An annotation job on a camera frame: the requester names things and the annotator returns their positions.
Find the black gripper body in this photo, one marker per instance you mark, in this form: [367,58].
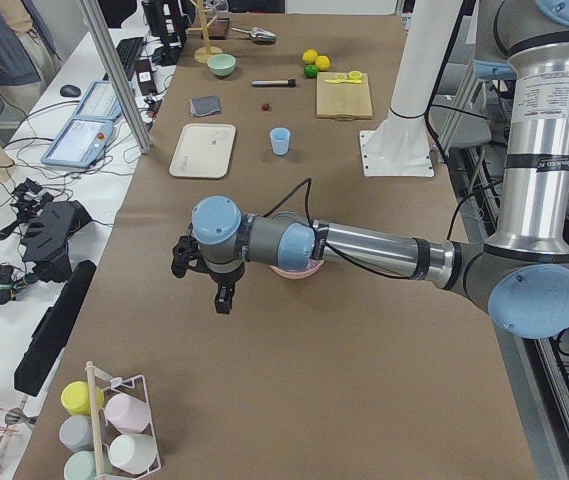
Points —
[223,275]

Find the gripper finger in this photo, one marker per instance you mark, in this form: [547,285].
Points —
[223,301]

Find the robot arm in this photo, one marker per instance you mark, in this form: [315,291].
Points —
[519,275]

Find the light blue plastic cup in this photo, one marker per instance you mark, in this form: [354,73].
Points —
[280,140]

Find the pink cup in rack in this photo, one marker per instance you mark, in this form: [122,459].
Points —
[127,414]

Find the white cup rack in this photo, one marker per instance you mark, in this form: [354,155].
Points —
[103,386]

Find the yellow cup in rack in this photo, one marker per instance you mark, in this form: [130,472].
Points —
[75,398]

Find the white cup in rack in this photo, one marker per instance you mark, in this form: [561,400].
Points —
[133,453]

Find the wooden cup tree stand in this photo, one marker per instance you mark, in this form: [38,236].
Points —
[203,54]

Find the grey cup in rack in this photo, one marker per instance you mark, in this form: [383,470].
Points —
[76,433]

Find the pale green cup in rack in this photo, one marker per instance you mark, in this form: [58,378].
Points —
[80,466]

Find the steel ice scoop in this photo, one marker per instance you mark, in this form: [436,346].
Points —
[257,35]

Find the pink bowl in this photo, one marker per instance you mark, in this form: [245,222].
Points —
[313,267]

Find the cream rabbit serving tray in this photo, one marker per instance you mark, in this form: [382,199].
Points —
[203,151]

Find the black speaker bar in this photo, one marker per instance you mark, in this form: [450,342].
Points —
[52,333]

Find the grey folded cloth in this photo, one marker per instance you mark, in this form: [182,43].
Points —
[205,106]

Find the teach pendant lower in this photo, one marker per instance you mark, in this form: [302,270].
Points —
[79,144]

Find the teach pendant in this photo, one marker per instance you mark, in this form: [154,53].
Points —
[99,101]
[79,144]

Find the teach pendant upper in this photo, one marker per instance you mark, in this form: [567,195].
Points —
[99,101]

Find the mint green bowl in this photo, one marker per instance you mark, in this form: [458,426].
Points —
[221,65]

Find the black computer mouse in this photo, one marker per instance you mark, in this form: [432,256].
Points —
[70,91]

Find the black keyboard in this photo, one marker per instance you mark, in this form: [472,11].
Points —
[128,51]

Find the wooden cutting board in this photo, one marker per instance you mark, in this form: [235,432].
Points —
[343,101]

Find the green lime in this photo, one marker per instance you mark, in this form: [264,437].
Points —
[311,71]

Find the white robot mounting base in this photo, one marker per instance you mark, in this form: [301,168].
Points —
[399,146]

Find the yellow lemon far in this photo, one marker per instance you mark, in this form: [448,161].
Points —
[309,56]

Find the yellow lemon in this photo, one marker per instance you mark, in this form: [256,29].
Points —
[322,63]
[309,56]

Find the black monitor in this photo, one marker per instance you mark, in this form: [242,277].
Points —
[166,21]

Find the yellow lemon near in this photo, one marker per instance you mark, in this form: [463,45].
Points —
[322,63]

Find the lemon slice upper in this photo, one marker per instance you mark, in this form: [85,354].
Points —
[355,75]

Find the standing person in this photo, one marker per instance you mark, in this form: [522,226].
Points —
[28,59]

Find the aluminium frame post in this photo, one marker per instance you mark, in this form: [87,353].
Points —
[100,34]

